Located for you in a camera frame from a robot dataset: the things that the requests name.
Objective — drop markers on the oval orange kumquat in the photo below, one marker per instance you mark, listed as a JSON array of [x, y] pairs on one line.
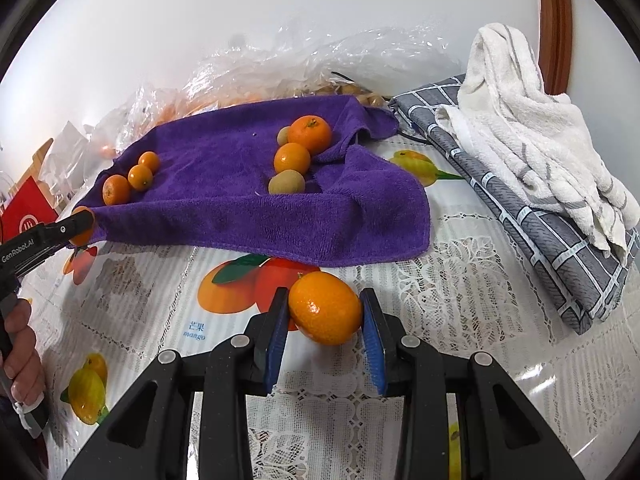
[[140, 177]]

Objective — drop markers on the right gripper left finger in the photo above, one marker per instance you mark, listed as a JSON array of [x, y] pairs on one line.
[[146, 435]]

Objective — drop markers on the small orange kumquat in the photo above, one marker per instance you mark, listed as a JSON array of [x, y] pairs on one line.
[[292, 156]]

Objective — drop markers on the grey checked cloth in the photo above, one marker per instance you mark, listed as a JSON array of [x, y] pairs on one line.
[[585, 286]]

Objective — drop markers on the round orange kumquat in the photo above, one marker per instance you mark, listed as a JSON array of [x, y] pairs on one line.
[[150, 160]]

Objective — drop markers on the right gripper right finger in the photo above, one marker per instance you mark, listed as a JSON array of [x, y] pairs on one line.
[[503, 436]]

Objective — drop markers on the brown wooden door frame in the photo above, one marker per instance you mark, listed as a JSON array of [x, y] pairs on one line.
[[555, 44]]

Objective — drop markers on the clear plastic fruit bags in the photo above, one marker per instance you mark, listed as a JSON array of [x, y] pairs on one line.
[[301, 61]]

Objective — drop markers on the small mandarin orange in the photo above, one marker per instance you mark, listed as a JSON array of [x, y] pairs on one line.
[[311, 132]]

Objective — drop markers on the red cardboard box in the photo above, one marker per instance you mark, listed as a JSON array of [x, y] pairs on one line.
[[27, 208]]

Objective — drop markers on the white plastic bag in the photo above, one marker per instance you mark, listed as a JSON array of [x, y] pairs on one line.
[[66, 166]]

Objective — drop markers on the white striped towel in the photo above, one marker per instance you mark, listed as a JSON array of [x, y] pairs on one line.
[[537, 144]]

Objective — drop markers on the purple towel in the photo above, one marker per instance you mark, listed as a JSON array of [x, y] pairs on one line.
[[212, 188]]

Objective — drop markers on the small yellow longan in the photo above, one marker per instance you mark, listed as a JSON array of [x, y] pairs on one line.
[[288, 181], [282, 136]]

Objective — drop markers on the left hand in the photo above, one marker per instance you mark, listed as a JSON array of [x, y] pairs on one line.
[[23, 365]]

